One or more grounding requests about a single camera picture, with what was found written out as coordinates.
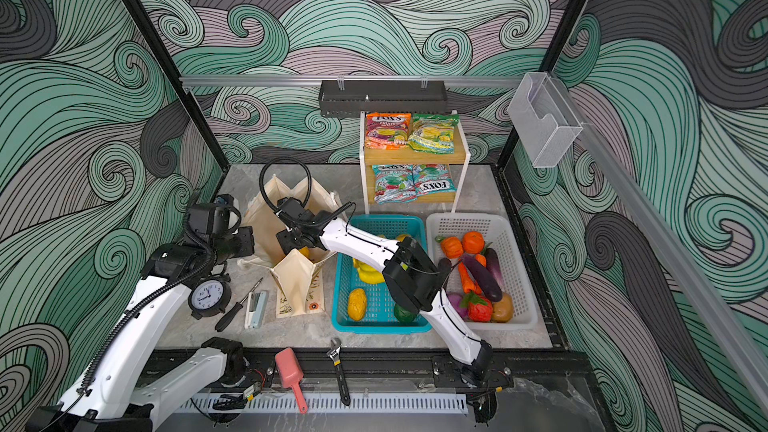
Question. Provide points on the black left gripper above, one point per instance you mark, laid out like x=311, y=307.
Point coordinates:
x=248, y=247

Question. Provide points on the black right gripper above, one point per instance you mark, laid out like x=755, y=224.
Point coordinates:
x=284, y=241

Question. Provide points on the cream floral grocery bag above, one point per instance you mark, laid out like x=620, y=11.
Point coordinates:
x=291, y=261

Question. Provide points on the orange Fox's candy bag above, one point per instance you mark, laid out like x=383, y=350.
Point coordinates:
x=387, y=131

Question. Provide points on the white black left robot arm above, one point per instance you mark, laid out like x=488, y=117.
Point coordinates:
x=107, y=396

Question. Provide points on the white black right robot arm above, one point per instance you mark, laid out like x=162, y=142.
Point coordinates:
x=414, y=281

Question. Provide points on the mint berry candy bag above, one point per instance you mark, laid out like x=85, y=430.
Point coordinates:
x=393, y=183

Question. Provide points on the teal Fox's candy bag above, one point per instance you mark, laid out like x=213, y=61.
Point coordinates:
x=430, y=179

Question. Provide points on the green Fox's candy bag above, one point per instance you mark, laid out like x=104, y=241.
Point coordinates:
x=433, y=133

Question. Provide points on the black alarm clock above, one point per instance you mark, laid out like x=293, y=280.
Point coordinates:
x=210, y=297

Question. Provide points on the white stapler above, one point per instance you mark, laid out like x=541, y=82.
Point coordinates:
x=255, y=309

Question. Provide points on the yellow banana bunch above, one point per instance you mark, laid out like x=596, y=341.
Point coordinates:
x=367, y=273

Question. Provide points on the yellow toy potato fruit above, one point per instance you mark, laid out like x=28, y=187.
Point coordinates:
x=357, y=304

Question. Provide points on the teal plastic basket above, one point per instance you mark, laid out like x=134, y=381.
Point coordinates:
x=379, y=317

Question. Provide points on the white wooden two-tier shelf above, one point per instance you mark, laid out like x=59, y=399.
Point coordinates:
x=460, y=157

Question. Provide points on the black adjustable wrench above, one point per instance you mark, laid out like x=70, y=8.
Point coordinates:
x=334, y=355

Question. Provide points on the green toy avocado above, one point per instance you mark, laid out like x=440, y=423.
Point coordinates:
x=403, y=316

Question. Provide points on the pink plastic scoop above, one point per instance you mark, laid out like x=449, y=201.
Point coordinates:
x=291, y=375

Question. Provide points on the orange toy pumpkin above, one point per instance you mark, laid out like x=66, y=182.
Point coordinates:
x=451, y=246
x=473, y=242

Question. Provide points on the purple toy onion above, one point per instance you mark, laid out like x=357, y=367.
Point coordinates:
x=458, y=303

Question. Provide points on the orange toy carrot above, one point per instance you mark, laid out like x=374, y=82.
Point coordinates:
x=467, y=282

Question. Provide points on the white plastic basket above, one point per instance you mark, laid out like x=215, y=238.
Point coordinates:
x=496, y=230

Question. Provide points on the purple toy eggplant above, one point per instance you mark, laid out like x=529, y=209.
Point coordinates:
x=483, y=277

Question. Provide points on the red toy strawberry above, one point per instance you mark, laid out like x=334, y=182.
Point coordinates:
x=478, y=308

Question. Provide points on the brown toy potato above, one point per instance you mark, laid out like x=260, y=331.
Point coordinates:
x=503, y=310

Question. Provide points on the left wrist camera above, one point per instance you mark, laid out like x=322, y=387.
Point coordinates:
x=219, y=217

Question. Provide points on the black handled screwdriver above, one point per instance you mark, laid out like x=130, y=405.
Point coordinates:
x=230, y=315

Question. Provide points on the white slotted cable duct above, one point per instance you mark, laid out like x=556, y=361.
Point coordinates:
x=361, y=403

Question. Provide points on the clear plastic wall bin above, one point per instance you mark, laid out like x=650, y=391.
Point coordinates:
x=544, y=116

